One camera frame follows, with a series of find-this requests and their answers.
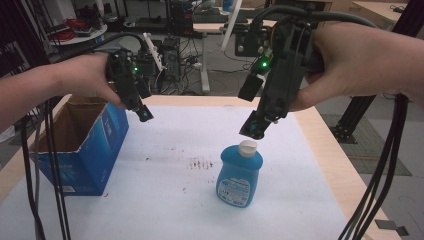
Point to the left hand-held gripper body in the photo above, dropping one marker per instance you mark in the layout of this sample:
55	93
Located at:
125	78

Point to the black metal stand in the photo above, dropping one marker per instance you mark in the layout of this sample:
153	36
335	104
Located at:
353	116

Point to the white power strip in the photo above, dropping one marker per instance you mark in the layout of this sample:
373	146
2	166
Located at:
154	50

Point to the blue bottle with white cap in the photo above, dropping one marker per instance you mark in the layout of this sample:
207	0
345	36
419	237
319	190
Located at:
237	176

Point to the small grey floor plate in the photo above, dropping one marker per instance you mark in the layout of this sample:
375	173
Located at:
391	227

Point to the round white table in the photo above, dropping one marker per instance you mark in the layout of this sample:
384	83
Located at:
78	36

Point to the white desk leg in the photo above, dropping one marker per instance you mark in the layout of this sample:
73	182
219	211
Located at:
204	66

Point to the person's right hand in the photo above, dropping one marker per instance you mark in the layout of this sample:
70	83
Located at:
350	63

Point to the dark floor mat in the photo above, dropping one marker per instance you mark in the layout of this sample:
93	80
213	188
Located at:
376	156

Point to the slanted white bar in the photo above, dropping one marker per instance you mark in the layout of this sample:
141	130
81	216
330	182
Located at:
230	23

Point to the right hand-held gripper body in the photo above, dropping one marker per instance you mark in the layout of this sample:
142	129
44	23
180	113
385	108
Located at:
283	70

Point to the blue cardboard box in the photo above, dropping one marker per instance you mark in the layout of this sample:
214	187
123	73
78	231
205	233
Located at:
90	146

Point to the black computer tower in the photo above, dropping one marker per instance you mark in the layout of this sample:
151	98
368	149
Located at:
170	58

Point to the person's left hand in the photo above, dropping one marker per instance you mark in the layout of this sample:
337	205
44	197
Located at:
86	76

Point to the light wooden desk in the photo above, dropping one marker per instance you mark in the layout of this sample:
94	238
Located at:
376	11

